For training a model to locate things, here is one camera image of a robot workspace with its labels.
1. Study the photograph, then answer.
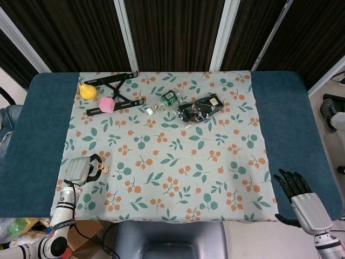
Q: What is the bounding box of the teal table cover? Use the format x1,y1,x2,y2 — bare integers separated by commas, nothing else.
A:
0,70,345,219

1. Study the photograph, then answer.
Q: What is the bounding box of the black floor cable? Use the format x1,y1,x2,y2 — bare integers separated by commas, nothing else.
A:
78,222,121,258

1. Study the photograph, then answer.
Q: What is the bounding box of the dark wood-grain partition panel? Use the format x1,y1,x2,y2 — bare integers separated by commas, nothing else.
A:
215,0,294,72
0,5,52,90
118,0,238,72
256,0,345,94
0,0,138,74

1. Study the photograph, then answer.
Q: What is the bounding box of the grey sneaker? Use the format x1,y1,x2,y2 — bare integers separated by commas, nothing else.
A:
319,98,338,133

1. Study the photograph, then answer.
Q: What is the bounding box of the black folding laptop stand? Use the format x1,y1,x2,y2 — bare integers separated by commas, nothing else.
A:
84,70,146,117

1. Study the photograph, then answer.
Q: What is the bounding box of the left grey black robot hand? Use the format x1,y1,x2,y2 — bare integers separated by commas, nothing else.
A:
65,153,104,187

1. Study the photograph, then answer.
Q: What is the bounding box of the blue jeans leg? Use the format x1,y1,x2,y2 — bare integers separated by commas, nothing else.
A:
0,104,24,162

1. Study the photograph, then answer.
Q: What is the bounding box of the clear bag with green items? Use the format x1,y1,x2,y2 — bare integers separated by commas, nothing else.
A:
0,217,38,243

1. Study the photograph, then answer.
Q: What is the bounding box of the white trouser leg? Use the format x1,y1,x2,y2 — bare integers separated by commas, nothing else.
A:
330,109,345,130

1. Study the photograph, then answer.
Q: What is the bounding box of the black plastic bag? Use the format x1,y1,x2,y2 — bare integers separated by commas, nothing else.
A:
177,93,225,125

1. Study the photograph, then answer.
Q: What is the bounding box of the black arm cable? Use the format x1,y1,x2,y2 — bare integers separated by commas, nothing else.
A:
66,180,81,235

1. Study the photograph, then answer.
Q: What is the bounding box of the pink cube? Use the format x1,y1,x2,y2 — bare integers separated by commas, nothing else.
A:
98,97,115,113

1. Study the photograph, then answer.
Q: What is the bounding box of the floral printed tablecloth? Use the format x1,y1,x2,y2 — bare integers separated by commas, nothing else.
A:
50,70,278,223

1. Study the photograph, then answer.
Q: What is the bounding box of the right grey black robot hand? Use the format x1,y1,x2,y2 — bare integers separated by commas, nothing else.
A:
273,169,334,237

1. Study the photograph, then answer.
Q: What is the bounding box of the yellow pear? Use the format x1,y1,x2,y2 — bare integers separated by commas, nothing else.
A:
79,82,98,100

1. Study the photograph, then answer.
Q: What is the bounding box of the clear bottle with green label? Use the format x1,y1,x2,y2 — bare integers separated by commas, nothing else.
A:
145,88,182,116

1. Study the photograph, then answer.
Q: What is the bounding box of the grey robot torso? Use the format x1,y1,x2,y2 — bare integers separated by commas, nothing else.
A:
113,220,227,259

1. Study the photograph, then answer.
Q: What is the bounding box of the brown cardboard box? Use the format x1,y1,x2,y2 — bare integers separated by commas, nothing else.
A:
66,219,105,259

